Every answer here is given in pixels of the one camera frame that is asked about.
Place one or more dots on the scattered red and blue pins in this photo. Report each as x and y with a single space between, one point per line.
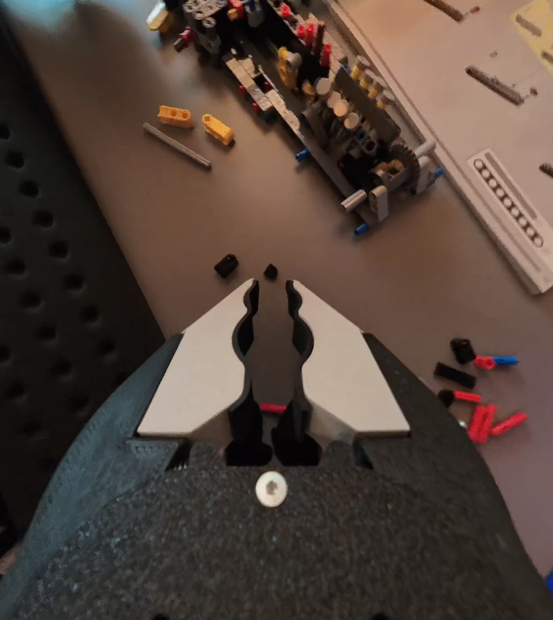
482 421

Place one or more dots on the yellow lego connector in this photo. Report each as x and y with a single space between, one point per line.
175 116
218 130

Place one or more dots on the open instruction booklet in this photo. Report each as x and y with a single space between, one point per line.
475 121

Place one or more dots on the tiny black lego piece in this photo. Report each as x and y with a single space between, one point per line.
270 272

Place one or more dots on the partly built lego car chassis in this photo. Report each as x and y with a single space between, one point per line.
344 126

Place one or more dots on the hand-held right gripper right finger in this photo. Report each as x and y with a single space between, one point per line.
354 382

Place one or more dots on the red lego pin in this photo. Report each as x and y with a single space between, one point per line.
272 408

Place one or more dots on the grey lego axle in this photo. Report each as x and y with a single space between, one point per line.
177 145

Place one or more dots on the black perforated chair back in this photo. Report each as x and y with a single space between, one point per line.
39 242

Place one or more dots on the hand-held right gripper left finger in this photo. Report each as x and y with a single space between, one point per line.
199 382

